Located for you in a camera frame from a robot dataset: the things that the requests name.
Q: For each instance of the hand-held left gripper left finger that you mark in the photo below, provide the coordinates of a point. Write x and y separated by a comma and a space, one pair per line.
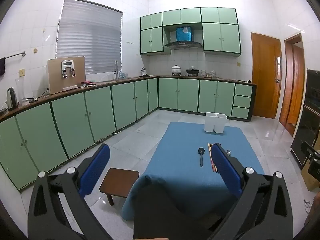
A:
96, 170

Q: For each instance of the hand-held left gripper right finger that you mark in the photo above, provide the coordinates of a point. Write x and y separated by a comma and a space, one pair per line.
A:
226, 170

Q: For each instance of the wooden chopstick with red end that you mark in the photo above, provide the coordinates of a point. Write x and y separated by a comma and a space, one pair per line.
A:
210, 157
214, 160

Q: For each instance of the small metal spoon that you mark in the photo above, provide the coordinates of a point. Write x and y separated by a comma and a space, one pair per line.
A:
228, 152

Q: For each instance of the black plastic spoon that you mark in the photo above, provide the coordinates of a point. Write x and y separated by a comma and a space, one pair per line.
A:
201, 155

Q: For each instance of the white plastic utensil holder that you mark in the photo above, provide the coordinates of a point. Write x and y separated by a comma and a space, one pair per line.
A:
215, 123

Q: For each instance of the cardboard box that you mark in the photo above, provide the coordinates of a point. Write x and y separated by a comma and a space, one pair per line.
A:
312, 184

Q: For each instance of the small brown wooden stool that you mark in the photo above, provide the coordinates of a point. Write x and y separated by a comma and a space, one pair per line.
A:
120, 182

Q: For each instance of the black glass front appliance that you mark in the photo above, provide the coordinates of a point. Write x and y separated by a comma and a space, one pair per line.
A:
310, 120

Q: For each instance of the blue tablecloth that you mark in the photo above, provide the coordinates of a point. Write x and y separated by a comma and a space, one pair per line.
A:
180, 155

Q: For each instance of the green base cabinets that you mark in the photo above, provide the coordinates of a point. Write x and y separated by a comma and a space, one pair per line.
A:
100, 115

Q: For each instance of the open wooden door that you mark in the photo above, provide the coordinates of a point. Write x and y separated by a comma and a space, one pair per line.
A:
295, 85

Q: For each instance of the red cloth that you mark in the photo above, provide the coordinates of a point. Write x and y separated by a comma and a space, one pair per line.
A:
88, 83

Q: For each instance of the glass jar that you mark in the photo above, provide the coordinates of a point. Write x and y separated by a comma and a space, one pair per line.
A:
203, 74
214, 74

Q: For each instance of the wood panel water dispenser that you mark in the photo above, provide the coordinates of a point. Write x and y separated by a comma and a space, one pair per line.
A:
56, 80

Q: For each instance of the chrome kitchen faucet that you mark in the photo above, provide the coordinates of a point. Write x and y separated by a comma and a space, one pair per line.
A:
116, 70

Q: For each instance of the black wok with lid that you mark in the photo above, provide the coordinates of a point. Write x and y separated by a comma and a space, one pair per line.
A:
192, 71

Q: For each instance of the small steel stovetop kettle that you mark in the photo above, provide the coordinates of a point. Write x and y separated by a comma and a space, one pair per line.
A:
143, 72

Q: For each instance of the steel electric kettle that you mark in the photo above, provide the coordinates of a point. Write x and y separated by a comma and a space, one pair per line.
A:
12, 100

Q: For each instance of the white cooking pot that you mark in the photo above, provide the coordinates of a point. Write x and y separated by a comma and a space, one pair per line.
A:
176, 70

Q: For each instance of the grey window blind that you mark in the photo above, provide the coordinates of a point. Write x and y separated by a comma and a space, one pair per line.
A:
87, 37

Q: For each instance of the black range hood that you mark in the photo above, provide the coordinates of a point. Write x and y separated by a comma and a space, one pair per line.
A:
183, 37

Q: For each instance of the dark hanging towel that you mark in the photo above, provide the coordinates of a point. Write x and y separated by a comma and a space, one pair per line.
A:
2, 66

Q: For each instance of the yellow wall socket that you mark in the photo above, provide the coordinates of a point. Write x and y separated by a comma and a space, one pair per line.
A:
22, 72

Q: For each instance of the green wall cabinets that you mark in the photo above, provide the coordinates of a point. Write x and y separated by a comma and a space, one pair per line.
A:
220, 35

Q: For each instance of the metal towel rail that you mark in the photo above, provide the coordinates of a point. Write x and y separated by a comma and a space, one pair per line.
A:
17, 54

